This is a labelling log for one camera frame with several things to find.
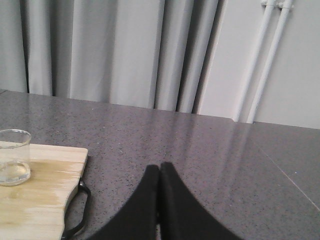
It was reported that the white left wall pipe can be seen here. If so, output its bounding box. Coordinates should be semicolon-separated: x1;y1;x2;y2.
233;0;276;122

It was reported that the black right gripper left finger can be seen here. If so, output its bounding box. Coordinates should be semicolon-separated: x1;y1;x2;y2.
89;164;160;240

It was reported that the wooden cutting board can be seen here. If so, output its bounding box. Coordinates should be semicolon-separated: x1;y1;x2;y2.
0;144;88;240

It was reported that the black cutting board handle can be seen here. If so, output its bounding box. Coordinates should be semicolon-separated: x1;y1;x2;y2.
61;177;92;240

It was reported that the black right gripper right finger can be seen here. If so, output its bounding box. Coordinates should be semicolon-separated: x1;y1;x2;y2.
159;162;240;240

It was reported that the clear glass beaker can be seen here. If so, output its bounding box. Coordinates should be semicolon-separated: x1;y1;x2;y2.
0;129;32;187

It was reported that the white wall pipe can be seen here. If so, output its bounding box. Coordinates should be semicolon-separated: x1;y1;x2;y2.
246;0;294;124
233;0;276;122

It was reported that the white right wall pipe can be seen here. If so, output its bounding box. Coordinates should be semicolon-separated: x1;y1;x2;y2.
246;0;294;124

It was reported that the grey curtain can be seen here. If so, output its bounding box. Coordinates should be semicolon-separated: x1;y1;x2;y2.
0;0;220;113

